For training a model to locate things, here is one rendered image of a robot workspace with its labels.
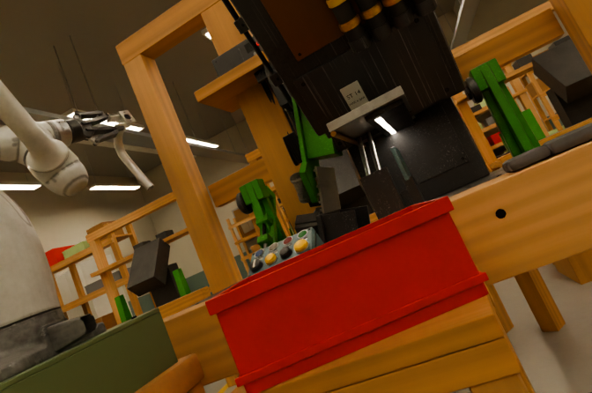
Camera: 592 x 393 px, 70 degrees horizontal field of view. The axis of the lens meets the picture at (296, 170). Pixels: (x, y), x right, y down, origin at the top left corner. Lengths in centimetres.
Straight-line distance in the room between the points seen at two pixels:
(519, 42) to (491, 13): 1046
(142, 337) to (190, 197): 101
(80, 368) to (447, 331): 41
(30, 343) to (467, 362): 51
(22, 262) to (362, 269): 44
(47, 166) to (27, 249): 62
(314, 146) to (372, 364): 65
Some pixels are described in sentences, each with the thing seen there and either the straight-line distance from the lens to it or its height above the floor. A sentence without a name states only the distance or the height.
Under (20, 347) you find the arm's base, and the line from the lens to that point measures 65.
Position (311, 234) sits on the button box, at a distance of 86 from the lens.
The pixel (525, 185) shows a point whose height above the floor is 88.
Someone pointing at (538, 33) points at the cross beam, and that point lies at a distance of 155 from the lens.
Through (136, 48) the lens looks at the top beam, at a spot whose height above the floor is 188.
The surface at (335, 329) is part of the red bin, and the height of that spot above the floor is 83.
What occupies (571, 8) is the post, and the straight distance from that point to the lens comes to 149.
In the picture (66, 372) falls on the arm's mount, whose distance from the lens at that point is 58.
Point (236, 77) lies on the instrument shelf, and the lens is 144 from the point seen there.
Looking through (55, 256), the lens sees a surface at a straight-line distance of 705.
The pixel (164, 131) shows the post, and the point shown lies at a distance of 171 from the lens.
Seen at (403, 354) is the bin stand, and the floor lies 79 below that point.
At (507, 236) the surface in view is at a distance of 78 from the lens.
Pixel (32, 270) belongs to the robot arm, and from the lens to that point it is 67.
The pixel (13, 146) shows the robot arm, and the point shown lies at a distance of 139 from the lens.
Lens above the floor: 94
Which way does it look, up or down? 9 degrees up
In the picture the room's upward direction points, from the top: 24 degrees counter-clockwise
